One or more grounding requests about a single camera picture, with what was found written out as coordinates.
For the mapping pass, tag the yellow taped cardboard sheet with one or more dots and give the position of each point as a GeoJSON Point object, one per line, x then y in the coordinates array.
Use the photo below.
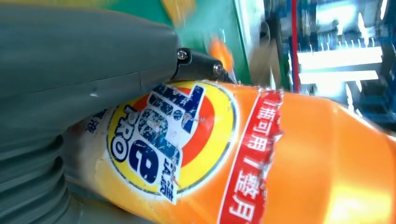
{"type": "Point", "coordinates": [178, 10]}

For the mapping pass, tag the brown cardboard box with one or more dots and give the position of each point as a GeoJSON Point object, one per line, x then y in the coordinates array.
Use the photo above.
{"type": "Point", "coordinates": [263, 61]}

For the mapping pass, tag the red steel post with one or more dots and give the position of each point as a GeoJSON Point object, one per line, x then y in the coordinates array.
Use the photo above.
{"type": "Point", "coordinates": [294, 46]}

